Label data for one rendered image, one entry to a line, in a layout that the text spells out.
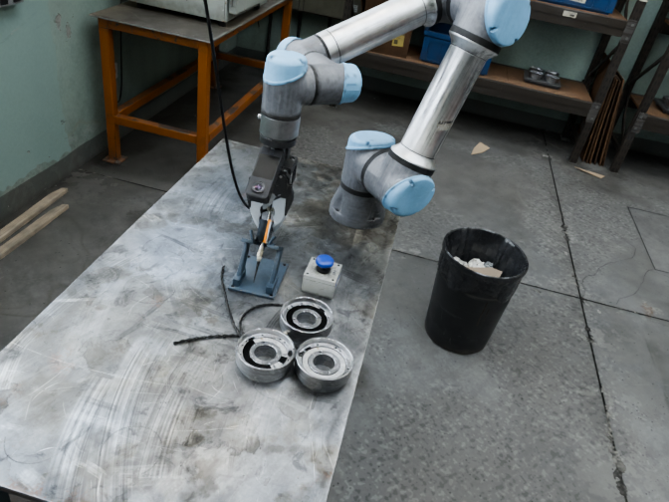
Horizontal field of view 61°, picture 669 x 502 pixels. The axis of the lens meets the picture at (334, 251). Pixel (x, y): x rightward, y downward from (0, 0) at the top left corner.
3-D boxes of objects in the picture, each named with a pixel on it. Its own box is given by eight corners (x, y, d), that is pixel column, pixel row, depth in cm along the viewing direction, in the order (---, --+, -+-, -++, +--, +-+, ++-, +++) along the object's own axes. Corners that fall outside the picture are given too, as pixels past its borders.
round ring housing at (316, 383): (361, 376, 105) (365, 361, 102) (323, 405, 98) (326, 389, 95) (321, 344, 110) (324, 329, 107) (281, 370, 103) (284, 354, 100)
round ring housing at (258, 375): (304, 369, 104) (307, 353, 102) (258, 395, 97) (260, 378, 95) (269, 336, 110) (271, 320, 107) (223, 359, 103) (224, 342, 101)
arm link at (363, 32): (456, -51, 127) (265, 34, 116) (489, -40, 120) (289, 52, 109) (457, 1, 135) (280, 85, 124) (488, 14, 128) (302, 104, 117)
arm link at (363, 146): (369, 168, 154) (379, 122, 146) (397, 192, 145) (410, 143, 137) (332, 173, 148) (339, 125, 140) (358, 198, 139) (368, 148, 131)
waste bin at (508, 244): (494, 371, 227) (532, 288, 202) (412, 348, 230) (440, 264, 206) (494, 317, 255) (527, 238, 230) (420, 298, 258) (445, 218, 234)
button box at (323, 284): (333, 299, 121) (335, 281, 119) (301, 291, 122) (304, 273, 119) (340, 278, 128) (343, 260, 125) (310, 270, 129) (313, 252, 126)
